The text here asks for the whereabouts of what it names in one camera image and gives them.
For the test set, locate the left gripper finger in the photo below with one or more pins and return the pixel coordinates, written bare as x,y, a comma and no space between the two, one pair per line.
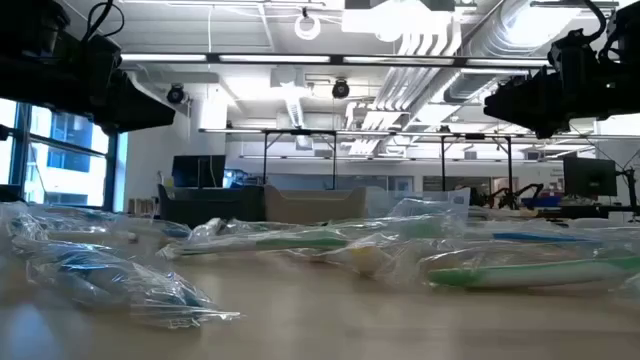
135,107

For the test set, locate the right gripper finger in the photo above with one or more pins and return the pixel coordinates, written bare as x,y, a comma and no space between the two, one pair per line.
525,105

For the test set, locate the black computer monitor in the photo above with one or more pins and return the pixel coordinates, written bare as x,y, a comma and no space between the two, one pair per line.
590,176
197,171

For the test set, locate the background black robot arms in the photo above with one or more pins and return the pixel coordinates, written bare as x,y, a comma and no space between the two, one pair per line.
510,197

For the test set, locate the dark green plastic bin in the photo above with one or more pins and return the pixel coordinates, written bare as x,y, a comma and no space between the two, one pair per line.
210,205

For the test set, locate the clear plastic bin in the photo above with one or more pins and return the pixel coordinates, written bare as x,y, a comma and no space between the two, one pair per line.
425,202

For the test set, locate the long ceiling light bar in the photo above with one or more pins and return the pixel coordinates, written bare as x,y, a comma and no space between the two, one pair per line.
275,59

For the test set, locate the beige plastic bin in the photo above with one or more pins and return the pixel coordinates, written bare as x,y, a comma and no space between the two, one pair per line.
315,205

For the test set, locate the black ceiling dome camera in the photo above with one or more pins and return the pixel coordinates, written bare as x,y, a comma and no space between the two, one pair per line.
175,94
340,89

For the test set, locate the dark window frame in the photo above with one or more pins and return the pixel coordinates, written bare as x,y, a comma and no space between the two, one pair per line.
111,170

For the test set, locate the round silver ventilation duct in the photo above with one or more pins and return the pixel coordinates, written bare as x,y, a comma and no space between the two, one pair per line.
480,45

